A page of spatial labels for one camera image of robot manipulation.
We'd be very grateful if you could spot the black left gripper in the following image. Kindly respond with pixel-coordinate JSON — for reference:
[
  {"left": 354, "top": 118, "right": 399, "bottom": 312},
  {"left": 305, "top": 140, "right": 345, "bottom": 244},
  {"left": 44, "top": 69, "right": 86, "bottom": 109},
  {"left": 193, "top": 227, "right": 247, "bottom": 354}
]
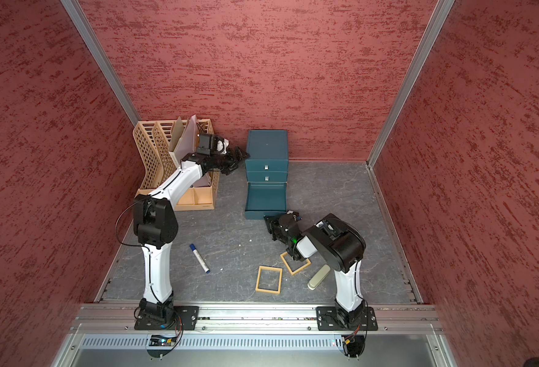
[{"left": 210, "top": 146, "right": 251, "bottom": 174}]

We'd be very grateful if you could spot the teal top drawer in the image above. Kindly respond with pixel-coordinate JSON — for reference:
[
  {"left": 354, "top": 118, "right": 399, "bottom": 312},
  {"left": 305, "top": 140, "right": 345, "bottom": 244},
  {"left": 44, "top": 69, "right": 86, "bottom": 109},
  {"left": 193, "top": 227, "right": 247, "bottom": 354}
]
[{"left": 245, "top": 158, "right": 289, "bottom": 172}]

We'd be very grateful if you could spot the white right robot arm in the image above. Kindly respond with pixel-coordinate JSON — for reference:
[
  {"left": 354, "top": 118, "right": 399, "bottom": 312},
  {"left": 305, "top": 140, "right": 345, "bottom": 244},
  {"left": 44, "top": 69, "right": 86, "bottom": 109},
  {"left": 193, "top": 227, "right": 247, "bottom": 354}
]
[{"left": 264, "top": 211, "right": 367, "bottom": 323}]

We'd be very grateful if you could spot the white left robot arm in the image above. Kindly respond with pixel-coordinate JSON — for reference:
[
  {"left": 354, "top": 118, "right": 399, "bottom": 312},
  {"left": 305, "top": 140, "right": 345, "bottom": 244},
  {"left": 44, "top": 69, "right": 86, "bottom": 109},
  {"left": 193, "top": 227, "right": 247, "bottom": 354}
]
[{"left": 133, "top": 147, "right": 250, "bottom": 324}]

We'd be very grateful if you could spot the teal stacked drawer cabinet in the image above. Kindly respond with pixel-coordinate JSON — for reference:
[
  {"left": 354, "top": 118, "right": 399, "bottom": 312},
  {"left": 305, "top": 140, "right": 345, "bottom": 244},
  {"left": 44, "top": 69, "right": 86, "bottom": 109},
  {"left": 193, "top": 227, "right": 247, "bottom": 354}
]
[{"left": 244, "top": 129, "right": 290, "bottom": 184}]

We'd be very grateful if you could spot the large tan brooch box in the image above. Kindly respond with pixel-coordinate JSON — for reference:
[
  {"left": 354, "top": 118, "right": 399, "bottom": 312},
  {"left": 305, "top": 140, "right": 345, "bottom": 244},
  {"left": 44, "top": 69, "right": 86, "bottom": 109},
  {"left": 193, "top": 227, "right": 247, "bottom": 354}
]
[
  {"left": 280, "top": 252, "right": 312, "bottom": 276},
  {"left": 255, "top": 265, "right": 283, "bottom": 295}
]

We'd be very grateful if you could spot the lilac plastic folder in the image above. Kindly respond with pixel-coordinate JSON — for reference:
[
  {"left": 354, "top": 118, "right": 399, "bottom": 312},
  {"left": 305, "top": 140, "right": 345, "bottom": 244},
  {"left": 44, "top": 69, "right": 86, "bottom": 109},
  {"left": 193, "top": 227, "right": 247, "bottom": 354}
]
[{"left": 169, "top": 115, "right": 209, "bottom": 168}]

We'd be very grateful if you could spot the brown printed cardboard sheet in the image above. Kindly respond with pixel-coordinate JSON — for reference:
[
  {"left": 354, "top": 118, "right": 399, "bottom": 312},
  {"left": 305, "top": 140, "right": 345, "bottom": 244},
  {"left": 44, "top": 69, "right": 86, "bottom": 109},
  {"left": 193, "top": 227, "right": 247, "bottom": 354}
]
[{"left": 169, "top": 117, "right": 184, "bottom": 152}]

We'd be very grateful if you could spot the beige lattice file organizer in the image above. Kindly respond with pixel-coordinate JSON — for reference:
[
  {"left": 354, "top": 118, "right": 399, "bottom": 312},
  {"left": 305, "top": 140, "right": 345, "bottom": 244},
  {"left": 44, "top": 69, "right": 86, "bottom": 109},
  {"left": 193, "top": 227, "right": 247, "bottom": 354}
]
[{"left": 133, "top": 120, "right": 220, "bottom": 211}]

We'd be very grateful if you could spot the beige oblong case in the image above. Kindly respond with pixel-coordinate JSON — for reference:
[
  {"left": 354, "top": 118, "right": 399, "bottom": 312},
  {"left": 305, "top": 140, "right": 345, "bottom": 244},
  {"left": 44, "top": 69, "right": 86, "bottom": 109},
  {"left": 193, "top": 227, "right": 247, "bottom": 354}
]
[{"left": 307, "top": 265, "right": 331, "bottom": 291}]

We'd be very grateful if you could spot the blue white marker pen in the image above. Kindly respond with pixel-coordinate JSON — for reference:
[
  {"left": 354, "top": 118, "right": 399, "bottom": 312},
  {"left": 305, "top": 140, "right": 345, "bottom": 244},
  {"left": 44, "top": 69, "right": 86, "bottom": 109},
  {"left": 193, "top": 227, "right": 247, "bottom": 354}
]
[{"left": 189, "top": 244, "right": 210, "bottom": 274}]

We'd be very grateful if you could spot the left controller board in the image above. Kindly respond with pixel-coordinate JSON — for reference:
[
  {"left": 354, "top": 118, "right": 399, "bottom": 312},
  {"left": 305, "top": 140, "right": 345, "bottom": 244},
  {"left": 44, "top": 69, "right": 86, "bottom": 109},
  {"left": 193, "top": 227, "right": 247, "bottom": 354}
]
[{"left": 149, "top": 335, "right": 179, "bottom": 348}]

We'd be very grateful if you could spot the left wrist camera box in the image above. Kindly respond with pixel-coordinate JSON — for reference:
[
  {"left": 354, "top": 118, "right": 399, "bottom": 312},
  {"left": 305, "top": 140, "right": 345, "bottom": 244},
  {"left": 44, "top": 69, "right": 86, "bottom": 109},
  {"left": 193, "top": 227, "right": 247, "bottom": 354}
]
[{"left": 196, "top": 133, "right": 229, "bottom": 156}]

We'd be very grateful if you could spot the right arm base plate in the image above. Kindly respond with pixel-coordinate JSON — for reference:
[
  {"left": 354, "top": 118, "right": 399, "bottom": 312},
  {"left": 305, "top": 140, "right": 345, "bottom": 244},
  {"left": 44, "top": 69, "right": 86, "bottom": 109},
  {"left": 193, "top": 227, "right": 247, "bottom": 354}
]
[{"left": 316, "top": 306, "right": 378, "bottom": 332}]

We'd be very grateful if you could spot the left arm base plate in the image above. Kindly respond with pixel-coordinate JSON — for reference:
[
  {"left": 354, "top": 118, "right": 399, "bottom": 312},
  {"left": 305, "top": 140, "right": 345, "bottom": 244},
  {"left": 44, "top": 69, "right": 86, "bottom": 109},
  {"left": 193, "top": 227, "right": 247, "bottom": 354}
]
[{"left": 134, "top": 303, "right": 200, "bottom": 331}]

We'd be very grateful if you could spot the aluminium front rail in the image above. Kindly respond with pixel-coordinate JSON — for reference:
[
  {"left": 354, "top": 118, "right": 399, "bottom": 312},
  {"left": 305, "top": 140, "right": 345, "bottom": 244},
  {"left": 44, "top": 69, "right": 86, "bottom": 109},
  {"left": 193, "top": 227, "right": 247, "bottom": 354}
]
[{"left": 54, "top": 301, "right": 456, "bottom": 366}]

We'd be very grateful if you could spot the aluminium left corner post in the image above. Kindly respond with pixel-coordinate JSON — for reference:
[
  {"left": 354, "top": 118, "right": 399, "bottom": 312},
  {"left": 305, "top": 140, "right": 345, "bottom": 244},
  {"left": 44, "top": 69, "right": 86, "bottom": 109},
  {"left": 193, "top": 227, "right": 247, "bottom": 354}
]
[{"left": 60, "top": 0, "right": 140, "bottom": 126}]

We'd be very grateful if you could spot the aluminium corner post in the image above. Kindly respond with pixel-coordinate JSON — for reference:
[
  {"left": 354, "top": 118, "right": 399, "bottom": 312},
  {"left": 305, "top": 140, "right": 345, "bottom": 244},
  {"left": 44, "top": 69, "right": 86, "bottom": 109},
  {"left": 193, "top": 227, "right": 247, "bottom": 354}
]
[
  {"left": 60, "top": 0, "right": 140, "bottom": 126},
  {"left": 367, "top": 0, "right": 455, "bottom": 171}
]

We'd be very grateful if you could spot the aluminium right corner post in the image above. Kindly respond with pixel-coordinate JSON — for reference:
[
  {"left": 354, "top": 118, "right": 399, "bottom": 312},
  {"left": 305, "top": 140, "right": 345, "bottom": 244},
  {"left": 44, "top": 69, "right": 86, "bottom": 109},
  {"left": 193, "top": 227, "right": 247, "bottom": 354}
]
[{"left": 367, "top": 0, "right": 455, "bottom": 171}]

